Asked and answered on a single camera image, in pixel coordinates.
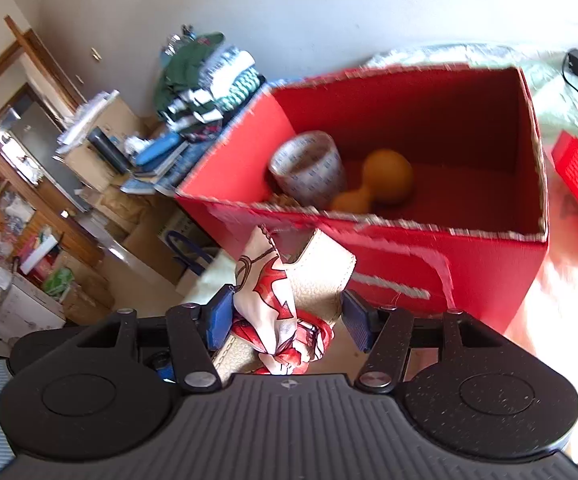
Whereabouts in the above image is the white carton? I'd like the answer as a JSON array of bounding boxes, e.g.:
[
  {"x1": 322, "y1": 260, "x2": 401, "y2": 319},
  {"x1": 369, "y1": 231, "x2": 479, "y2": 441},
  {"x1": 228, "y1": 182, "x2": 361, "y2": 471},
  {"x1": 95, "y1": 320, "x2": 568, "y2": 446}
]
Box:
[{"x1": 0, "y1": 272, "x2": 67, "y2": 358}]

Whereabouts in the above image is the black bottle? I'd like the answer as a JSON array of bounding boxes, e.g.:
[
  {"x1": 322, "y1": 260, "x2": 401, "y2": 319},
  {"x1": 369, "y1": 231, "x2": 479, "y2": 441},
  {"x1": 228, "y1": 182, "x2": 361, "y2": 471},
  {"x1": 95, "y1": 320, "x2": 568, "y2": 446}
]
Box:
[{"x1": 87, "y1": 127, "x2": 132, "y2": 173}]

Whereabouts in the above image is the orange dumbbell toy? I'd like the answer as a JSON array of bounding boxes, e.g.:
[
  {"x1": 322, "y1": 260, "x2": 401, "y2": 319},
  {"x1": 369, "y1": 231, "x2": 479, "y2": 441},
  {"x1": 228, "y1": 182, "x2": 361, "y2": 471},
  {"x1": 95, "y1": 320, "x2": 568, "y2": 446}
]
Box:
[{"x1": 329, "y1": 148, "x2": 415, "y2": 213}]

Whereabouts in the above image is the stack of books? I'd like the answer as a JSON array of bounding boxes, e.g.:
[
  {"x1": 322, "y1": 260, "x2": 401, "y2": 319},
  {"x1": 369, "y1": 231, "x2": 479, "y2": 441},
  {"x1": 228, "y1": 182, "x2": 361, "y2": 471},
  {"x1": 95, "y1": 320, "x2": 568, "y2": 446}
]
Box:
[{"x1": 119, "y1": 132, "x2": 192, "y2": 197}]

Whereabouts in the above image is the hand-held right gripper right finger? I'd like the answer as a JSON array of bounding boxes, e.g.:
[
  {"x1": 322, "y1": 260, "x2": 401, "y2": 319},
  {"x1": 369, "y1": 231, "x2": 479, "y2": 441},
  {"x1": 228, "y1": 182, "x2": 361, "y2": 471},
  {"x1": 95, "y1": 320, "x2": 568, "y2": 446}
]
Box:
[{"x1": 341, "y1": 290, "x2": 500, "y2": 394}]

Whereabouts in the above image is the red white printed cloth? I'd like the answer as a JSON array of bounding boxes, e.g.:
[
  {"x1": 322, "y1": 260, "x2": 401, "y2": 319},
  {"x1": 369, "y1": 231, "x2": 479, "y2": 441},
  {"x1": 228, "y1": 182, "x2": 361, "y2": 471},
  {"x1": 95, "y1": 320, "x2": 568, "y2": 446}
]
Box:
[{"x1": 232, "y1": 226, "x2": 336, "y2": 376}]

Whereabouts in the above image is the blue handled bag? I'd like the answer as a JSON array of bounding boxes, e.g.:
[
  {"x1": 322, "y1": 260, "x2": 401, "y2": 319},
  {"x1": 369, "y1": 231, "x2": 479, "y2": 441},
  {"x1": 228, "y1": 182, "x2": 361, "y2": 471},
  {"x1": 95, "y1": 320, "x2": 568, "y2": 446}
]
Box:
[{"x1": 165, "y1": 230, "x2": 217, "y2": 277}]

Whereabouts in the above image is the pile of folded clothes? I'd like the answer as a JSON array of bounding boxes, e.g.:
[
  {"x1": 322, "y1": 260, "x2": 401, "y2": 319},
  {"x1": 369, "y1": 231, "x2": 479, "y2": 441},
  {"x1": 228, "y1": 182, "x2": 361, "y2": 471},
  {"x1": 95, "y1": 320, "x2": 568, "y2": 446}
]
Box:
[{"x1": 154, "y1": 24, "x2": 266, "y2": 133}]

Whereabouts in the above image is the wooden cabinet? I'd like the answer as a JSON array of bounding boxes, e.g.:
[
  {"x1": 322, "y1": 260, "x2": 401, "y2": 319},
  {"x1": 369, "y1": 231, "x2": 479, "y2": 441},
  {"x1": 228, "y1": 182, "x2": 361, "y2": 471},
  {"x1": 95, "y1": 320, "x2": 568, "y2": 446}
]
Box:
[{"x1": 0, "y1": 15, "x2": 107, "y2": 271}]

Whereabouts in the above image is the beige fuzzy pouch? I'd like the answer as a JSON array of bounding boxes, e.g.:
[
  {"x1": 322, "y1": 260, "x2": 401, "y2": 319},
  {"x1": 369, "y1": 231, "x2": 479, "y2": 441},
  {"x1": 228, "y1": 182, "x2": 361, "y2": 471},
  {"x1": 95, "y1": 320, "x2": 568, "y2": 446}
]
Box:
[{"x1": 212, "y1": 228, "x2": 357, "y2": 386}]

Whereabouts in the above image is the green packet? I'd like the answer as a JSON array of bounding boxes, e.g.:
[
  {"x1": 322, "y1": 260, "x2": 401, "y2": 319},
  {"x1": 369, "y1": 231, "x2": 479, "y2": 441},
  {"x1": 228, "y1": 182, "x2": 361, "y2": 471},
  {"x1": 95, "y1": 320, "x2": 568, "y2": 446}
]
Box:
[{"x1": 43, "y1": 267, "x2": 76, "y2": 298}]

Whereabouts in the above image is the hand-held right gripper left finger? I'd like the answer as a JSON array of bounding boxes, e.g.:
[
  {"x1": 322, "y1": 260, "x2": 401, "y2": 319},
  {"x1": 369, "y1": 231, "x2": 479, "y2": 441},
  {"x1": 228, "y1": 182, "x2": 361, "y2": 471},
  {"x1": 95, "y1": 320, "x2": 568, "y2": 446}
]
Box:
[{"x1": 76, "y1": 284, "x2": 236, "y2": 394}]

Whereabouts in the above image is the red cardboard box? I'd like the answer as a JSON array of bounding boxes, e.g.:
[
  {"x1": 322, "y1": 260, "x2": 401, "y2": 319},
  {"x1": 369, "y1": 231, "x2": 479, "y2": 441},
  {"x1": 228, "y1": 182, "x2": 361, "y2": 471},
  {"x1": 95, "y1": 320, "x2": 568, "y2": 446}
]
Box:
[{"x1": 175, "y1": 62, "x2": 550, "y2": 336}]

